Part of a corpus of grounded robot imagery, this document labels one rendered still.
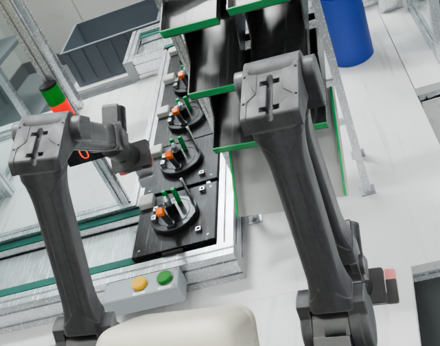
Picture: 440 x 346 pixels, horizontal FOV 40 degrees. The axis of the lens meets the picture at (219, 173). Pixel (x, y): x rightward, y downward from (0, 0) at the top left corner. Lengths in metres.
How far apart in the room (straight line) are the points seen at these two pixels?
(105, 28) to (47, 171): 3.05
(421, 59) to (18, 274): 1.50
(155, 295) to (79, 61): 2.25
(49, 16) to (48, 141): 4.89
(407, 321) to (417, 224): 0.29
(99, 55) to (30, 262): 1.83
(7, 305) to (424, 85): 1.44
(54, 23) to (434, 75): 4.25
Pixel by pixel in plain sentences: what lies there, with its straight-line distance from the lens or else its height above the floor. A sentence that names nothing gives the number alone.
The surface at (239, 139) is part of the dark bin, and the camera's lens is 1.46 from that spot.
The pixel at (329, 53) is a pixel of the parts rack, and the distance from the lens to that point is 1.46.
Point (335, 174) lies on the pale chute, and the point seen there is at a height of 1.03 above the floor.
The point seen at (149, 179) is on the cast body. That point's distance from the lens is 1.57.
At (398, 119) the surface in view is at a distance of 1.95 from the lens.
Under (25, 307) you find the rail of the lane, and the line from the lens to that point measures 1.79.
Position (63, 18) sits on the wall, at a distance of 5.76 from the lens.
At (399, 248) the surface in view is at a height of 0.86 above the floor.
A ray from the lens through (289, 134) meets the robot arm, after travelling 0.74.
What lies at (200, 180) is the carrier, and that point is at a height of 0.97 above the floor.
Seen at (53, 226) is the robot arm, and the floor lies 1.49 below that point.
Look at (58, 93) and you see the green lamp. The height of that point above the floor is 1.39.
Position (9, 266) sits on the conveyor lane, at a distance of 2.02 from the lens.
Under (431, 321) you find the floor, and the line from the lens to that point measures 2.47.
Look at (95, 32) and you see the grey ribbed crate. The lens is 3.95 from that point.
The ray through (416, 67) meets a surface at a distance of 2.18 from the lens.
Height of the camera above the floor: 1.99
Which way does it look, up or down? 35 degrees down
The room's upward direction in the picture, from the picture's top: 25 degrees counter-clockwise
